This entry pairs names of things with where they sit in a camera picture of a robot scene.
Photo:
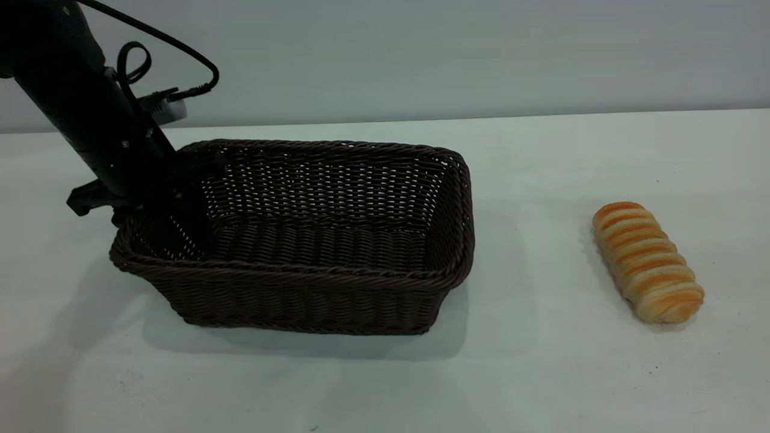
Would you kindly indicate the black woven rectangular basket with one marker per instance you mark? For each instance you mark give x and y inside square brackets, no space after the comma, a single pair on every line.
[301,300]

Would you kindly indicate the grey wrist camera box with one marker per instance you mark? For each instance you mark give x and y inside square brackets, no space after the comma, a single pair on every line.
[169,109]

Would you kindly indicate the striped orange bread roll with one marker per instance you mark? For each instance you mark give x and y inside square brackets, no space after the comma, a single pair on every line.
[646,261]

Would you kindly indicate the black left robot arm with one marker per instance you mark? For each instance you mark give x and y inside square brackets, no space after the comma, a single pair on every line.
[54,54]

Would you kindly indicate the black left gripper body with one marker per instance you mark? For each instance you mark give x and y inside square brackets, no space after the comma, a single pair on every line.
[129,162]

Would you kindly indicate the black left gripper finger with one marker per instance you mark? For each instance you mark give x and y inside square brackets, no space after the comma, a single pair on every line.
[183,219]
[120,216]

